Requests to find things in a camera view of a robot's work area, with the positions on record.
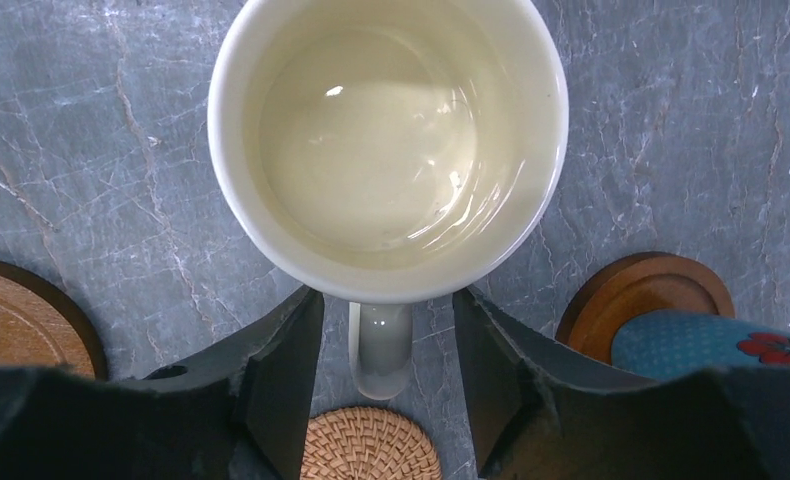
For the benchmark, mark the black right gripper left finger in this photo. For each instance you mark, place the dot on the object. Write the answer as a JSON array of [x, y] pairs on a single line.
[[250, 391]]

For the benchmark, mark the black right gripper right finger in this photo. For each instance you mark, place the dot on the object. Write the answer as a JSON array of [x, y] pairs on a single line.
[[507, 371]]

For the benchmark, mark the woven light brown coaster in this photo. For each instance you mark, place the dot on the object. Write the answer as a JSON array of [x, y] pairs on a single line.
[[367, 443]]

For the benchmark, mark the blue patterned mug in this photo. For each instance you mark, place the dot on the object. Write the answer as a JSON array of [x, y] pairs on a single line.
[[667, 344]]

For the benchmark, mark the cream mug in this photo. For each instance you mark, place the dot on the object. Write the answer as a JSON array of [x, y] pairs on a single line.
[[387, 152]]

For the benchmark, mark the brown wooden coaster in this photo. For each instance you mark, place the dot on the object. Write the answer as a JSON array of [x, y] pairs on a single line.
[[40, 325], [633, 286]]

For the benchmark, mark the brown wooden coaster back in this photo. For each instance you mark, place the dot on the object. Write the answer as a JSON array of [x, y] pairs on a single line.
[[633, 286]]

